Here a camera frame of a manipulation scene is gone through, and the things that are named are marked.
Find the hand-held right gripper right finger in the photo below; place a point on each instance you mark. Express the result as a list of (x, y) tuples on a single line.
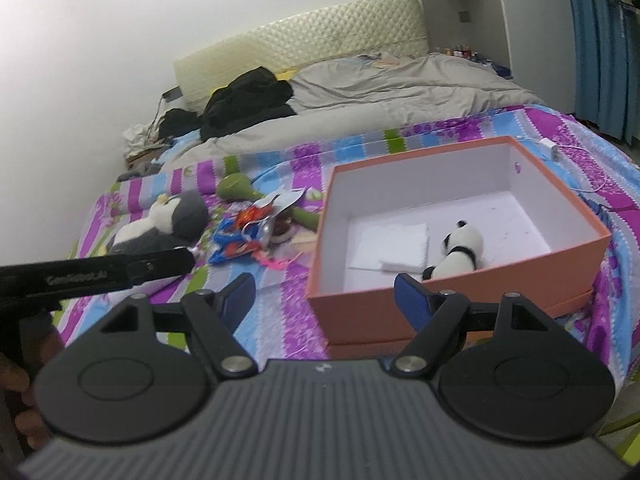
[(412, 301)]

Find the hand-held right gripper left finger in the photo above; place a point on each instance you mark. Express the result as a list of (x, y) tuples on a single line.
[(242, 296)]

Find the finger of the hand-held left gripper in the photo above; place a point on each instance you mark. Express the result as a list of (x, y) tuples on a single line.
[(162, 263)]

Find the grey penguin plush toy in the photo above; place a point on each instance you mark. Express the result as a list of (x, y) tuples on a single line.
[(185, 215)]

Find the orange cardboard box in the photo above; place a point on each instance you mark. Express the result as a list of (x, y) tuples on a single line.
[(350, 320)]

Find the person's left hand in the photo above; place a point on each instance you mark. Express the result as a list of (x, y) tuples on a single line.
[(31, 427)]

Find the striped floral bedsheet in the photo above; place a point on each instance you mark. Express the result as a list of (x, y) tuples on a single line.
[(280, 310)]

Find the pink plastic scrap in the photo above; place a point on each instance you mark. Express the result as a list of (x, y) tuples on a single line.
[(272, 261)]

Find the white folded tissue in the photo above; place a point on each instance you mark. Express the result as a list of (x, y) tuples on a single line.
[(390, 242)]

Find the silver foil wrapper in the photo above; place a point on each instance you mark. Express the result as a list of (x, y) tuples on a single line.
[(260, 232)]

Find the blue red snack wrapper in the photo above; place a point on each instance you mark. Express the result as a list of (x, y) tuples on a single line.
[(235, 224)]

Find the small panda plush toy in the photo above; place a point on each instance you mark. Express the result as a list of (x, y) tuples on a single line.
[(462, 246)]

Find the brown round cup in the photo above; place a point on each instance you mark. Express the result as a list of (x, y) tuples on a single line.
[(284, 227)]

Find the green plush toy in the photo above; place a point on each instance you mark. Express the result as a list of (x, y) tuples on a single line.
[(235, 187)]

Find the crumpled white cloth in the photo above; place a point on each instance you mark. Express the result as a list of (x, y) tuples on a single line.
[(140, 137)]

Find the black bag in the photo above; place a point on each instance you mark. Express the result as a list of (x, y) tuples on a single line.
[(180, 122)]

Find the black power adapter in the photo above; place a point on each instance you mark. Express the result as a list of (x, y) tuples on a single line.
[(172, 93)]

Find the black jacket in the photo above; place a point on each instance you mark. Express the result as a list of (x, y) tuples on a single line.
[(245, 95)]

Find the grey duvet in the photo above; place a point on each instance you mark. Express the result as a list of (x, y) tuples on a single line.
[(375, 95)]

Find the yellow pillow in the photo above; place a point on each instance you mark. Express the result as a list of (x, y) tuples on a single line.
[(285, 74)]

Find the row of small bottles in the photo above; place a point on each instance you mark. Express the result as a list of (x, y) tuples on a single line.
[(465, 52)]

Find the cream padded headboard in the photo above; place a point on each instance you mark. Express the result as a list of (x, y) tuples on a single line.
[(325, 35)]

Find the white cabinet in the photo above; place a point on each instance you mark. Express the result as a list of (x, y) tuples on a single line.
[(540, 35)]

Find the blue curtain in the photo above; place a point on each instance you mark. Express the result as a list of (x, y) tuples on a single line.
[(600, 60)]

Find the dark wall switch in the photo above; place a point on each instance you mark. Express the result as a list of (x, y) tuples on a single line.
[(465, 16)]

